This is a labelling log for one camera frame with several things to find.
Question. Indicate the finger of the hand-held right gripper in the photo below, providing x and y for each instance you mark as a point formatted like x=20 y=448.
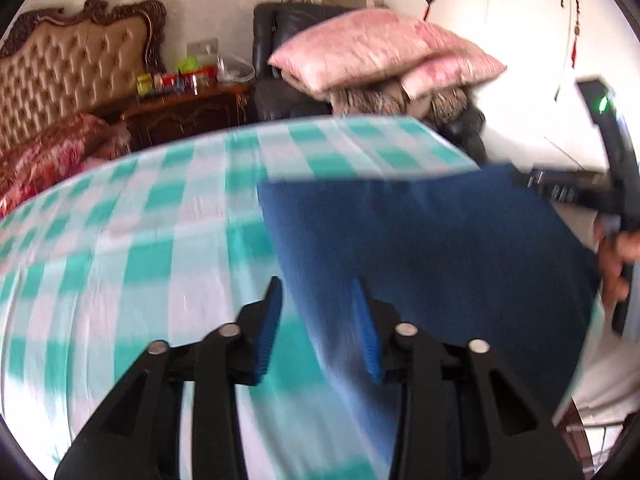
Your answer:
x=560 y=182

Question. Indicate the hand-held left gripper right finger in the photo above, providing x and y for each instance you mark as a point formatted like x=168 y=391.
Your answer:
x=367 y=335

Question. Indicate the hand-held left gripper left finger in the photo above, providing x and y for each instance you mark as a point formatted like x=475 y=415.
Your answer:
x=267 y=330

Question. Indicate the blue denim pants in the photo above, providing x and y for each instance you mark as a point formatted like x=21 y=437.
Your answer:
x=425 y=240

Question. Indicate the person's right hand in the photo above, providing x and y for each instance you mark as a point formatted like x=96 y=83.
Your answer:
x=607 y=260

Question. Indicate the red tassel door ornament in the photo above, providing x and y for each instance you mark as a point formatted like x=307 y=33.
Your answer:
x=577 y=30

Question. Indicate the green white checked cloth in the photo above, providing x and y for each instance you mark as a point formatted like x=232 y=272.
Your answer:
x=150 y=240

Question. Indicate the small pink pillow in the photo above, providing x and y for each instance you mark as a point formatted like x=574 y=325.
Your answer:
x=460 y=67

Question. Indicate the beige plaid blanket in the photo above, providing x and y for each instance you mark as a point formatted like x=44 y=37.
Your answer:
x=365 y=97

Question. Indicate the black leather armchair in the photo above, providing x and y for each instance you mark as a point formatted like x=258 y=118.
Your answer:
x=272 y=100

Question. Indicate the dark wooden nightstand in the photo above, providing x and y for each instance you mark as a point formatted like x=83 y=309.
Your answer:
x=185 y=115

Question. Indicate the large pink pillow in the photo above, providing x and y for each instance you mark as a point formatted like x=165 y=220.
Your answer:
x=360 y=45

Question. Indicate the small red box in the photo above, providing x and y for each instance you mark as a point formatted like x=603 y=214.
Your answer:
x=169 y=80

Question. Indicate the yellow green jar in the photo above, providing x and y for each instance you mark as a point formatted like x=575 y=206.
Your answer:
x=144 y=84

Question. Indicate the red floral blanket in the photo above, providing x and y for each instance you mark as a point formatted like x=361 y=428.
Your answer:
x=50 y=160

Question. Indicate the green plastic bag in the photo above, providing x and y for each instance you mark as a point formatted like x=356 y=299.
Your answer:
x=188 y=65

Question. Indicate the tufted leather carved headboard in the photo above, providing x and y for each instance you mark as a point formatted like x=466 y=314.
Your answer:
x=65 y=70

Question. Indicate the grey wall socket plate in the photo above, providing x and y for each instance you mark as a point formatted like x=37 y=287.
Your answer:
x=202 y=47

